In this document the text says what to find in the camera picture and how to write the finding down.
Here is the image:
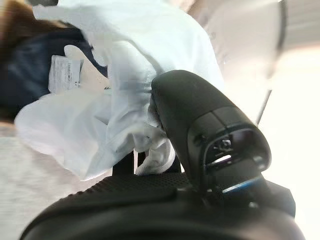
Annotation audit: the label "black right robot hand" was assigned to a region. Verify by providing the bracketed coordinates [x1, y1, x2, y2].
[19, 69, 308, 240]

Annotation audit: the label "white garment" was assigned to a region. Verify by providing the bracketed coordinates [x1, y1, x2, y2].
[14, 0, 226, 183]

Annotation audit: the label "blue garment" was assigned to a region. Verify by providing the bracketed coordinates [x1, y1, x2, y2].
[0, 29, 111, 123]

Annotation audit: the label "brown wicker basket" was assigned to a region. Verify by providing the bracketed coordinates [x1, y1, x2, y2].
[0, 0, 76, 51]

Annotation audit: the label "grey floor rug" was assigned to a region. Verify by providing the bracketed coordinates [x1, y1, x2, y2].
[0, 122, 116, 236]

